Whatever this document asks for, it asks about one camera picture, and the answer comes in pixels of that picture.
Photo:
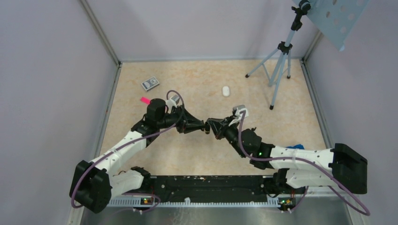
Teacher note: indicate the blue toy car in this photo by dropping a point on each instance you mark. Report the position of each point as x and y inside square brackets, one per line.
[298, 146]

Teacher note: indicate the light blue tripod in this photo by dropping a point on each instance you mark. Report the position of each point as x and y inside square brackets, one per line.
[284, 60]

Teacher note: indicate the black earbud case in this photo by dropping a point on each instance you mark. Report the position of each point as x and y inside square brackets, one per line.
[207, 128]

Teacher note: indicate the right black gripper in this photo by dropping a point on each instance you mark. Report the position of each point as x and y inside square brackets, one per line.
[220, 126]

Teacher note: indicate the white earbud charging case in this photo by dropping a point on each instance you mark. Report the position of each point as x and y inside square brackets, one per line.
[225, 91]

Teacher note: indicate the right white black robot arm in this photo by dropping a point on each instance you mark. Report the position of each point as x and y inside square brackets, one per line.
[340, 166]

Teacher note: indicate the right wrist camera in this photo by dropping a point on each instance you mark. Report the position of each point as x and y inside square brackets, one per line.
[239, 112]

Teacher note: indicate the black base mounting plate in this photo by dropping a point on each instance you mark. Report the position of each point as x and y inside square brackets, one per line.
[215, 189]

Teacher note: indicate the playing card deck box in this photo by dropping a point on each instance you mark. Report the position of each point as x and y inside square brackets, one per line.
[150, 83]

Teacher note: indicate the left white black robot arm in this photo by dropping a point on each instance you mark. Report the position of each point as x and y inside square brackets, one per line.
[95, 183]

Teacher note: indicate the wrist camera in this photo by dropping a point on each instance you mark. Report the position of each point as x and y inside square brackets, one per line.
[172, 101]
[239, 112]

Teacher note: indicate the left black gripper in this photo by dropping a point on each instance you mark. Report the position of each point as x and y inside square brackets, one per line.
[186, 119]

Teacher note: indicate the pink marker piece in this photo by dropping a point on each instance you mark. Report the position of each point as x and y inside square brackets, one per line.
[145, 100]

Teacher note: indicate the perforated blue metal panel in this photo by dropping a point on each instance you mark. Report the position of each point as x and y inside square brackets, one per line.
[334, 18]

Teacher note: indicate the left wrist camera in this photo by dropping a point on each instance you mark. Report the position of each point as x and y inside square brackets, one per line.
[172, 101]

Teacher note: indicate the white toothed cable rail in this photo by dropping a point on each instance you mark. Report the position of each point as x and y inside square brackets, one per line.
[136, 202]

